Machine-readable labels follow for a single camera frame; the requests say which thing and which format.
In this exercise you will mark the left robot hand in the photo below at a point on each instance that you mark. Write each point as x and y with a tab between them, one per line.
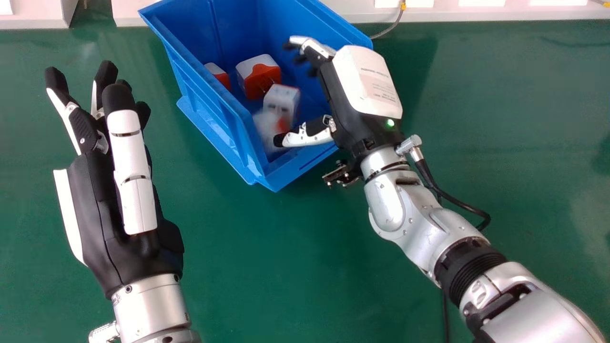
102	214

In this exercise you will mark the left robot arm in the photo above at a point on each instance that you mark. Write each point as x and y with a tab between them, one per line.
150	309

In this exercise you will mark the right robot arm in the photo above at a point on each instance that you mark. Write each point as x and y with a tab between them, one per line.
457	247

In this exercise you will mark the white-and-orange plug adapter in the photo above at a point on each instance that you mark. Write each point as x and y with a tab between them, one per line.
218	75
282	101
258	75
269	131

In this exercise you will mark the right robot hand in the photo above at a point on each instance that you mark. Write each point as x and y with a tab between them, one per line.
364	95

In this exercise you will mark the blue plastic bin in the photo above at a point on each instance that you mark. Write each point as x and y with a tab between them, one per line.
238	57

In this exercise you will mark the white socket strip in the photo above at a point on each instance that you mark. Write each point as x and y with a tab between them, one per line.
403	3

